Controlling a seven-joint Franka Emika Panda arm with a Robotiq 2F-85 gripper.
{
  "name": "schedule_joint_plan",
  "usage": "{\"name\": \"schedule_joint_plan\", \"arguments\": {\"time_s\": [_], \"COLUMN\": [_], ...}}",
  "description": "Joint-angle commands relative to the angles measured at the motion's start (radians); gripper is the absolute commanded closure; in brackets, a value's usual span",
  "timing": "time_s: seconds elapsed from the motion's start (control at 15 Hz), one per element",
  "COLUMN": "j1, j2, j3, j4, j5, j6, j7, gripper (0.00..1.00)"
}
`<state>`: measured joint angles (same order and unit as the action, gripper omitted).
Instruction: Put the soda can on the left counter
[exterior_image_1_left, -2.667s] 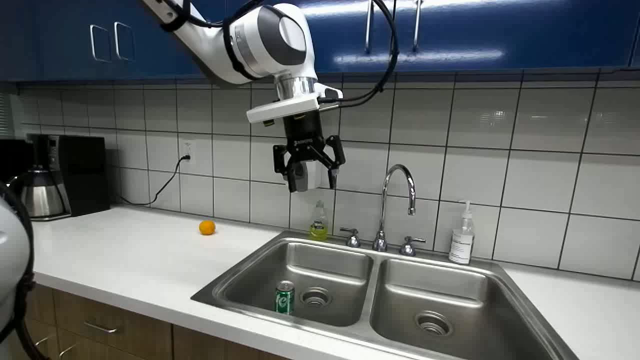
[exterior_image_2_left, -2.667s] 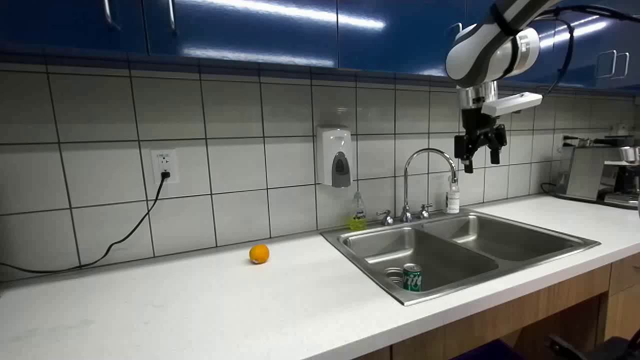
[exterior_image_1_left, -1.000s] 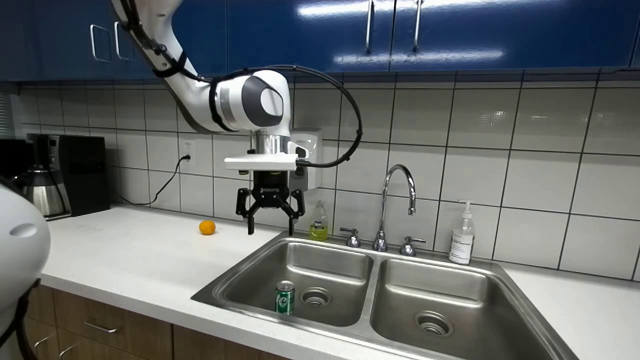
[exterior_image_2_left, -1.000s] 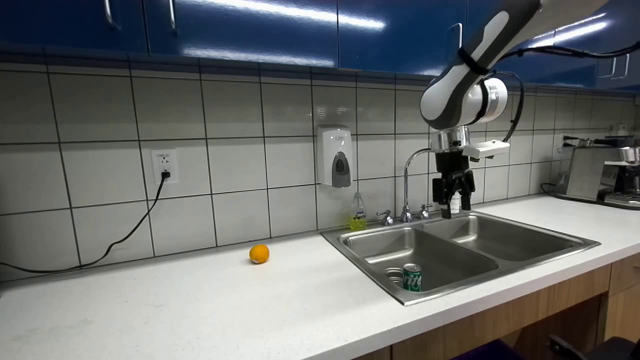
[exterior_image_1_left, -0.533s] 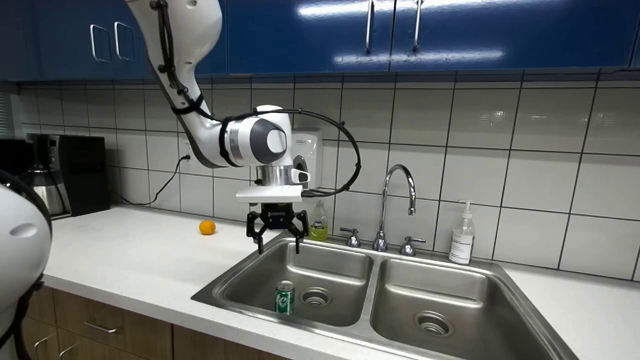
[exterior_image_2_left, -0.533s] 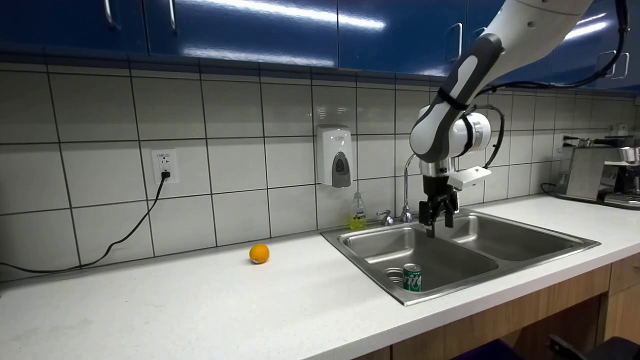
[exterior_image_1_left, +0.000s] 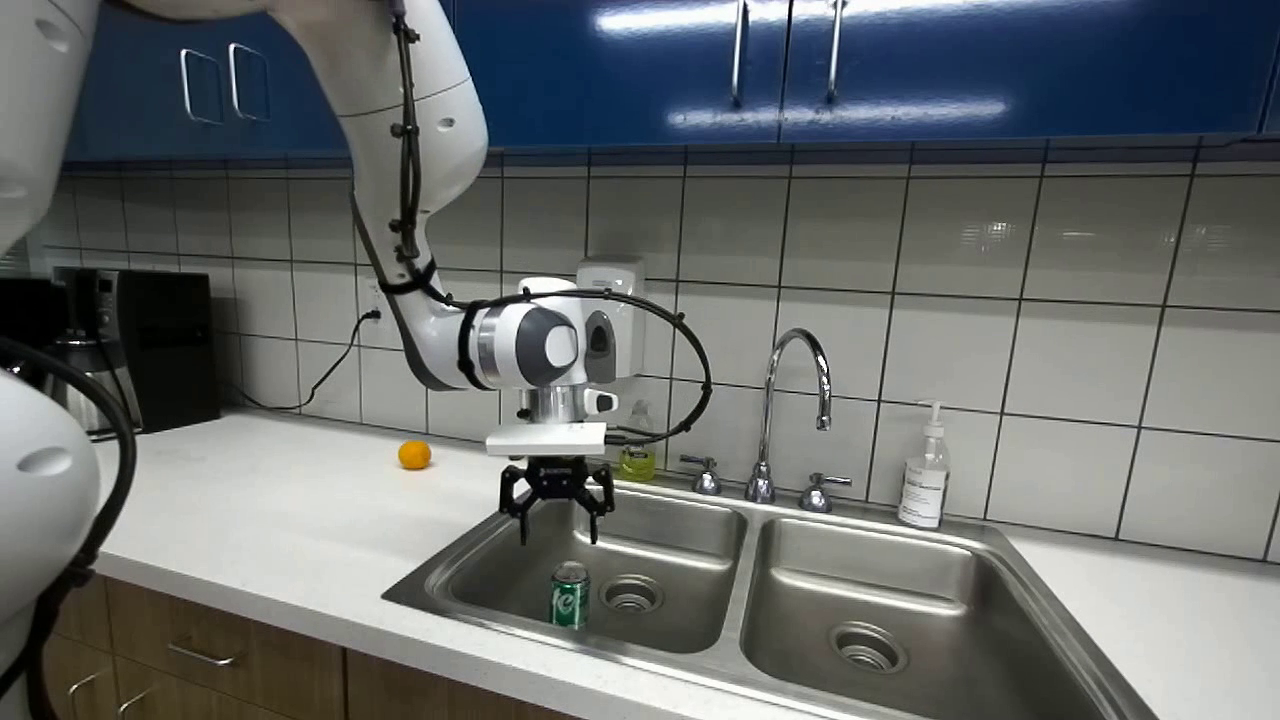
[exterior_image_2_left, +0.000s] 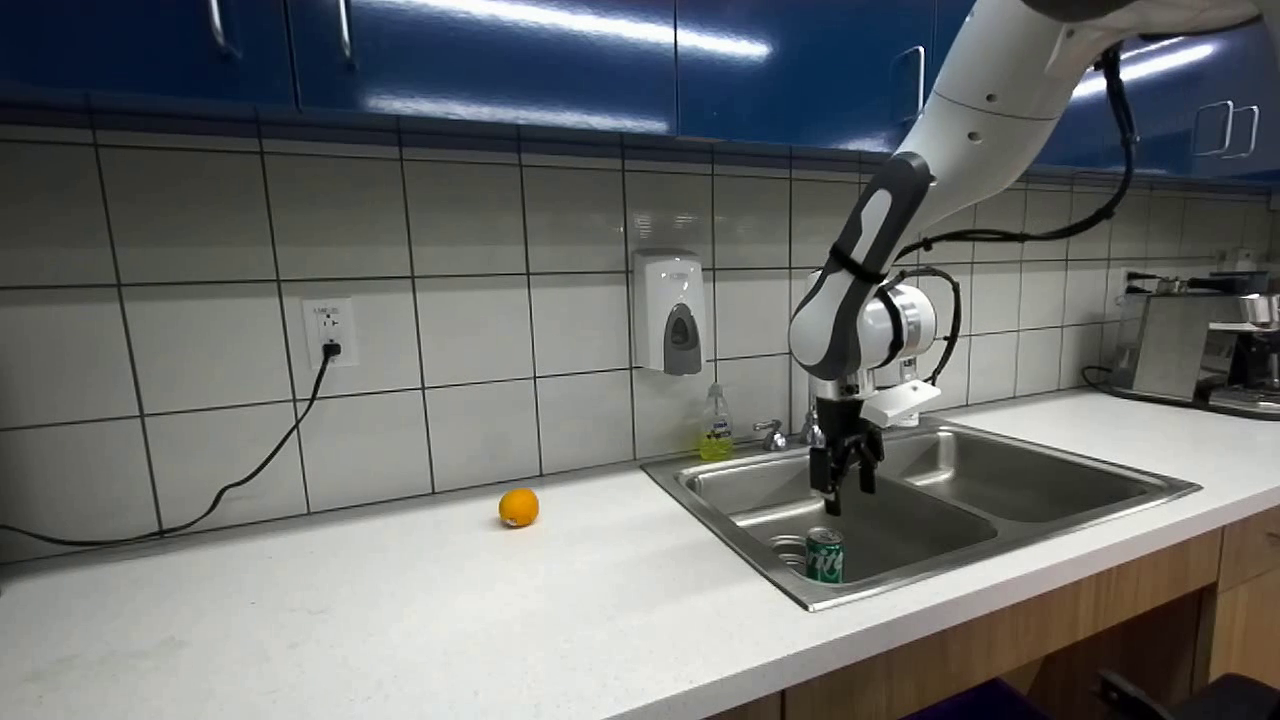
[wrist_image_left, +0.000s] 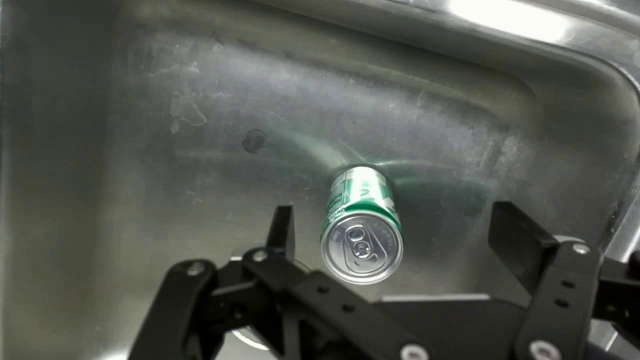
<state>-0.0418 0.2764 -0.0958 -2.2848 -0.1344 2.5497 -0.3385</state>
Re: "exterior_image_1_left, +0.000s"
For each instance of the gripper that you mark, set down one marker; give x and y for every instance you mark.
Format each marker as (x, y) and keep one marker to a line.
(556, 475)

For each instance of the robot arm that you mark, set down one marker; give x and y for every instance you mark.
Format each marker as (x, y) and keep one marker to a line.
(455, 150)

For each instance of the green soda can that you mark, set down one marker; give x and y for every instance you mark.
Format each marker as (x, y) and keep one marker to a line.
(569, 598)

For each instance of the yellow dish soap bottle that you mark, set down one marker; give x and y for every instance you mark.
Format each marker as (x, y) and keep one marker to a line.
(637, 462)

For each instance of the orange fruit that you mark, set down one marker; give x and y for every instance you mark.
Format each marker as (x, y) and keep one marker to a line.
(415, 455)

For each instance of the chrome tap lever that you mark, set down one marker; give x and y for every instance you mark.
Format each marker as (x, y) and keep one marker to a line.
(706, 477)
(818, 493)

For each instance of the chrome tap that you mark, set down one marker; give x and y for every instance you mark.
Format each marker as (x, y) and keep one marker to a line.
(768, 420)

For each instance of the wooden drawer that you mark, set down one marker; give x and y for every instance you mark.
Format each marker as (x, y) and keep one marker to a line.
(85, 615)
(270, 650)

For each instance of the double steel sink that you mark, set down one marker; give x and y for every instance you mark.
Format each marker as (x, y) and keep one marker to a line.
(870, 590)

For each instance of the white pump soap bottle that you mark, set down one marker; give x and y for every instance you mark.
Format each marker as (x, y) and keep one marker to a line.
(923, 485)

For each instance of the black coffee maker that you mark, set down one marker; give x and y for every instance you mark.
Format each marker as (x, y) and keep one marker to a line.
(165, 345)

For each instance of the blue cabinet door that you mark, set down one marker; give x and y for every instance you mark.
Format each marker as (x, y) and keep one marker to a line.
(620, 70)
(285, 110)
(140, 90)
(1030, 60)

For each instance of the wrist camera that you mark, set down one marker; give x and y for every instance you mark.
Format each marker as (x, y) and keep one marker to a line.
(545, 438)

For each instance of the white wall soap dispenser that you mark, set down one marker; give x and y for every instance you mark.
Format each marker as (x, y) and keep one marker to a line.
(615, 280)

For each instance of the wall socket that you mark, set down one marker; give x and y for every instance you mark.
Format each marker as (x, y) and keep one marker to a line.
(371, 310)

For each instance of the blue wall cabinet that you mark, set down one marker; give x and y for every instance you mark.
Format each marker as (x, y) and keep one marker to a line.
(620, 70)

